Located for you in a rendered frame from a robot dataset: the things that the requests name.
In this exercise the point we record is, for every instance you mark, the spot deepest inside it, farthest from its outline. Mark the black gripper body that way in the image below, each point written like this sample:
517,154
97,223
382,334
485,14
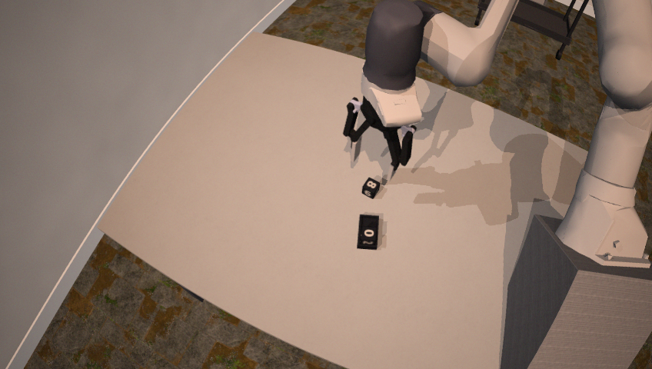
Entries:
368,111

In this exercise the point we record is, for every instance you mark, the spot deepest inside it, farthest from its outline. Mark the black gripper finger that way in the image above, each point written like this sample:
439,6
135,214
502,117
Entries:
353,108
399,154

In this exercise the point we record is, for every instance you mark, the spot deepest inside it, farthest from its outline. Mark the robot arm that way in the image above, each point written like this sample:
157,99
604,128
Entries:
601,221

